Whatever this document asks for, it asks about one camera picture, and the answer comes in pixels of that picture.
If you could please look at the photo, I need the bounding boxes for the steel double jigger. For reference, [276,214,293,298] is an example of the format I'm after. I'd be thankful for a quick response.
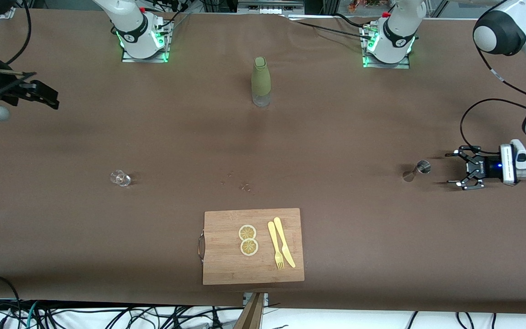
[402,160,431,182]

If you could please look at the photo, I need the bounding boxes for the clear glass measuring cup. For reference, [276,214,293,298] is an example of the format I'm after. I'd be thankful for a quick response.
[110,170,132,188]

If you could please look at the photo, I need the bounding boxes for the brown table cover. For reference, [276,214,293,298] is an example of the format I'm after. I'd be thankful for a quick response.
[0,8,526,316]

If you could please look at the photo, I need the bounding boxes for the orange red background object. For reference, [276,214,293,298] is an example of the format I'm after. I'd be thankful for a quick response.
[349,0,391,12]

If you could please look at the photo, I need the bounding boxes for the yellow plastic knife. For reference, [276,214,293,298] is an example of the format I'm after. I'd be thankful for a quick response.
[274,217,296,269]

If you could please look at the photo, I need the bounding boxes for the yellow plastic fork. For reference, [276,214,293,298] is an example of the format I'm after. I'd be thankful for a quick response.
[268,221,285,271]

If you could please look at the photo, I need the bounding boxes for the green sleeved glass bottle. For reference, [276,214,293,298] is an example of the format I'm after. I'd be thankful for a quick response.
[251,56,272,107]

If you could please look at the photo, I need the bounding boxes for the small liquid droplets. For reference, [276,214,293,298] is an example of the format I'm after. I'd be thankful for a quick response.
[220,171,252,191]

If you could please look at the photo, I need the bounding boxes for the white power strip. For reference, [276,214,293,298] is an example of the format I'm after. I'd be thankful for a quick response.
[238,0,305,15]

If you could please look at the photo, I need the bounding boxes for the wooden cutting board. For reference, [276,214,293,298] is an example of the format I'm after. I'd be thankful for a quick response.
[198,208,305,286]

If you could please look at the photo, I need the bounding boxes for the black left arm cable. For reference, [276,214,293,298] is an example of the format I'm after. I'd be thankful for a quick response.
[460,43,526,155]

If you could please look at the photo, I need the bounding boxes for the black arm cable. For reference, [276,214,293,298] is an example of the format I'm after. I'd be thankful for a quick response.
[5,0,32,64]
[460,43,526,155]

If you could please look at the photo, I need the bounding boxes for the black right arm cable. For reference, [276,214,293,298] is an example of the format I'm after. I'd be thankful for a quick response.
[5,0,32,64]

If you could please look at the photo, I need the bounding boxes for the short black table cable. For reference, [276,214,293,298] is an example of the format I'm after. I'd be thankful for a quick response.
[334,13,371,28]

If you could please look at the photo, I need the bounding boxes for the long black table cable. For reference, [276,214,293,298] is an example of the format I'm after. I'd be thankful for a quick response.
[288,18,373,41]

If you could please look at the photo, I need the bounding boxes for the teal cable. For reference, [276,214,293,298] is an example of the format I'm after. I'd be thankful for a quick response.
[25,302,40,329]

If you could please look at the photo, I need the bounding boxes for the aluminium camera mount post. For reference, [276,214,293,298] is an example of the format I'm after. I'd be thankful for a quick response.
[233,292,269,329]

